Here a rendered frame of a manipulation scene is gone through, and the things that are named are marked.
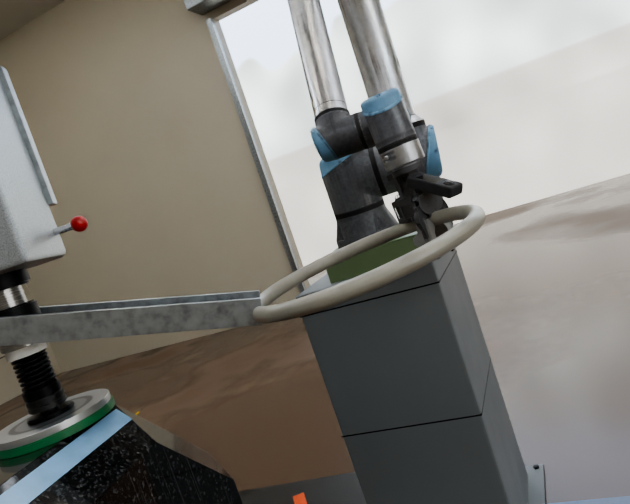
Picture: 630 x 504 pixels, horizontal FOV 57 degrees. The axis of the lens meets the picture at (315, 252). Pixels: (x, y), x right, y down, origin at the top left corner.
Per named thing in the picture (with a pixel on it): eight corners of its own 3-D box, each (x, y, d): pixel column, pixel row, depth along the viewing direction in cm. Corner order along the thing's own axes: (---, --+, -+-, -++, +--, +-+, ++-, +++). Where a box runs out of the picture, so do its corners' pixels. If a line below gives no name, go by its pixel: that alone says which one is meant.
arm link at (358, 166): (337, 210, 178) (319, 156, 175) (390, 193, 174) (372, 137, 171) (330, 218, 163) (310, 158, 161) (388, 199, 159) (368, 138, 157)
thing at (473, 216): (253, 349, 86) (245, 331, 86) (251, 303, 135) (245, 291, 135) (538, 214, 90) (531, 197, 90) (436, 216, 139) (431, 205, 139)
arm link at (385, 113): (399, 86, 129) (396, 81, 119) (419, 139, 130) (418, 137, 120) (360, 104, 131) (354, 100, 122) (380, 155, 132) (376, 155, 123)
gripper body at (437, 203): (420, 216, 134) (401, 168, 133) (448, 208, 127) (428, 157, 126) (399, 227, 129) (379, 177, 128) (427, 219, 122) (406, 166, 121)
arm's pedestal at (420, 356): (402, 483, 211) (328, 265, 203) (544, 466, 192) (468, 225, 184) (367, 583, 165) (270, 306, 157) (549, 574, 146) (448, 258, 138)
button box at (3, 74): (14, 216, 114) (-40, 77, 111) (19, 216, 117) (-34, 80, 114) (53, 203, 115) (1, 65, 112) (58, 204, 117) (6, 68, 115)
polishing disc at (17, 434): (-19, 443, 109) (-21, 437, 109) (89, 391, 122) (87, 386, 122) (6, 458, 92) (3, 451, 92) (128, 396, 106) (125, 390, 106)
